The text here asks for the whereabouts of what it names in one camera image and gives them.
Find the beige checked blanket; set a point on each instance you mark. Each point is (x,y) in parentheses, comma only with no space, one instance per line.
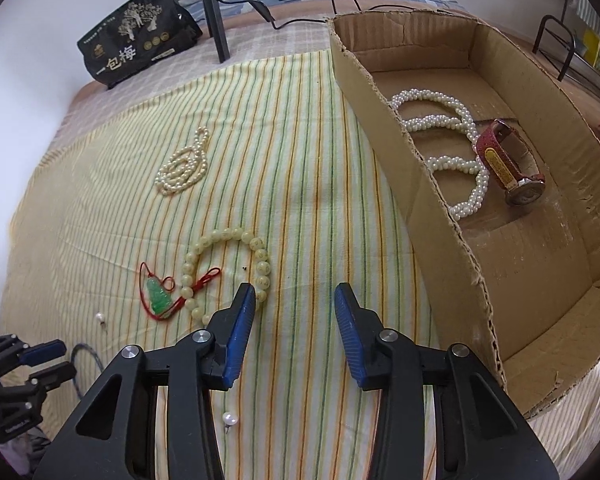
(260,45)

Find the black tripod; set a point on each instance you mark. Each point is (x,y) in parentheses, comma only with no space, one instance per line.
(220,35)

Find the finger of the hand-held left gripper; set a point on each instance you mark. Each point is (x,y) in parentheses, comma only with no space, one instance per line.
(42,351)
(55,376)

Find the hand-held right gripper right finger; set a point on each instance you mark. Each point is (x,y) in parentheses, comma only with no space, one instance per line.
(350,332)

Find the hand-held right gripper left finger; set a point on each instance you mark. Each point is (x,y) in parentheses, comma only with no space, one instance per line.
(240,332)

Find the yellow striped cloth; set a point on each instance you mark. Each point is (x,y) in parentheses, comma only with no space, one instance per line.
(305,160)

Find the pearl earring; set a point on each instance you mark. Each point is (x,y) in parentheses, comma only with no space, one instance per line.
(228,417)
(99,317)

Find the cardboard box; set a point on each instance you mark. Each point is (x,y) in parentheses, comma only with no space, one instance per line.
(530,270)

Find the thin teal bangle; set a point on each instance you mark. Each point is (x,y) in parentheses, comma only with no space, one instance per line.
(80,346)

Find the black snack bag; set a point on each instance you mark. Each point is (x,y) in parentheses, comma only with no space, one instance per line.
(130,35)

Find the black metal clothes rack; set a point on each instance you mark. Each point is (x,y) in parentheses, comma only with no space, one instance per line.
(555,30)

